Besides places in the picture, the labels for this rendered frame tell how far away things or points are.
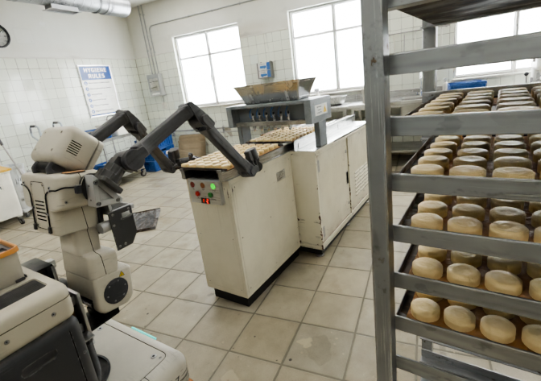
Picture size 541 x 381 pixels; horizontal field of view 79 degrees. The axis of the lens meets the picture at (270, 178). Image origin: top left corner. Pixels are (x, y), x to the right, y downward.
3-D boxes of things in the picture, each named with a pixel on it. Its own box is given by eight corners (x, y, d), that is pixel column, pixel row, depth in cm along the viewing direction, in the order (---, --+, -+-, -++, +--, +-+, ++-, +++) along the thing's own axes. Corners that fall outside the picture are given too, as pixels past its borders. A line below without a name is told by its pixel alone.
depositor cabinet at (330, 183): (311, 195, 386) (304, 123, 363) (373, 200, 347) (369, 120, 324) (247, 245, 285) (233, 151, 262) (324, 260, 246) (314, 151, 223)
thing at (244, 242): (266, 248, 276) (250, 143, 251) (302, 255, 257) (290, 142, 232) (208, 297, 220) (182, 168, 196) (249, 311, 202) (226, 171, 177)
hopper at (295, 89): (257, 101, 273) (254, 84, 269) (318, 96, 242) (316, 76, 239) (235, 106, 250) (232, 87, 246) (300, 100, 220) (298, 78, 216)
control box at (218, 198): (195, 200, 199) (191, 178, 195) (225, 203, 186) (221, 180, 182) (191, 202, 196) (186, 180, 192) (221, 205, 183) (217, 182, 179)
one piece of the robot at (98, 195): (96, 208, 111) (91, 175, 109) (88, 206, 113) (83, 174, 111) (122, 201, 119) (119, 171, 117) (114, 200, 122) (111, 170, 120)
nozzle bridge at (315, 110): (255, 142, 288) (249, 102, 279) (333, 140, 249) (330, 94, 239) (232, 151, 262) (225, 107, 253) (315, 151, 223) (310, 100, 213)
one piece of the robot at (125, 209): (110, 256, 127) (95, 204, 121) (72, 245, 142) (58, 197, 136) (144, 238, 140) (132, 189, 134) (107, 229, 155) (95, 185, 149)
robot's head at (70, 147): (51, 159, 111) (72, 122, 116) (24, 159, 123) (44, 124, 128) (89, 177, 122) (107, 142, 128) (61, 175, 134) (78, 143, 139)
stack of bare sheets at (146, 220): (126, 216, 396) (125, 213, 395) (160, 209, 404) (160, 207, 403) (116, 237, 340) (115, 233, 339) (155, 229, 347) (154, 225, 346)
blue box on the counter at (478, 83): (449, 96, 413) (449, 84, 409) (446, 93, 439) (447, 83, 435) (486, 92, 398) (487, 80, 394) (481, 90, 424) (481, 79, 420)
